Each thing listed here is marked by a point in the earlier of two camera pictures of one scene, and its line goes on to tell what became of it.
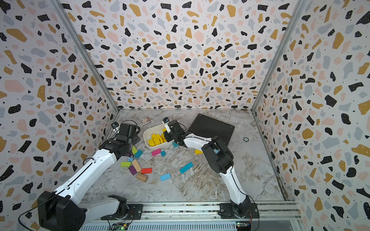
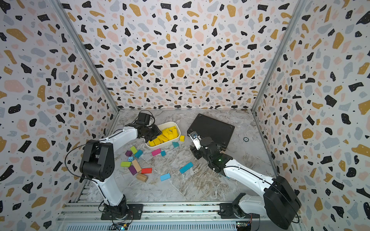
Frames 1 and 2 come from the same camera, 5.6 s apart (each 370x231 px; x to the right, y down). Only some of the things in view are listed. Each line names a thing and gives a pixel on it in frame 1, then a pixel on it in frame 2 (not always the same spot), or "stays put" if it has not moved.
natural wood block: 142,176 stays put
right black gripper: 165,134 -> 195,152
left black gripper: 137,138 -> 157,132
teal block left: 138,153 stays put
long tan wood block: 136,166 stays put
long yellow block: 155,139 stays put
